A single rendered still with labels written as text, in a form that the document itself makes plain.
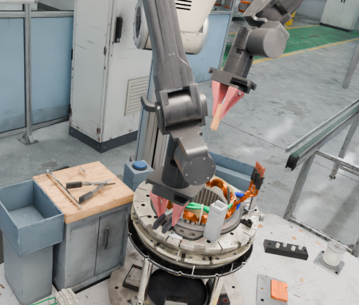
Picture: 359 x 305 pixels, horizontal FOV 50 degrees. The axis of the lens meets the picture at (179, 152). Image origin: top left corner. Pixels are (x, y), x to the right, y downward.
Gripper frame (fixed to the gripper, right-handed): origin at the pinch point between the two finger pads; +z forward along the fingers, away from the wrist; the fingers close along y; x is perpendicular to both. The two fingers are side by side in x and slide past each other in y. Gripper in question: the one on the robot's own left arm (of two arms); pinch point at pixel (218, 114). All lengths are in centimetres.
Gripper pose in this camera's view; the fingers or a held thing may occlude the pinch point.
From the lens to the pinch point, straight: 88.7
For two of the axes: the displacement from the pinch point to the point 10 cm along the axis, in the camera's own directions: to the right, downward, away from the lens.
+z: -3.5, 9.2, 1.5
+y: 8.4, 3.8, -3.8
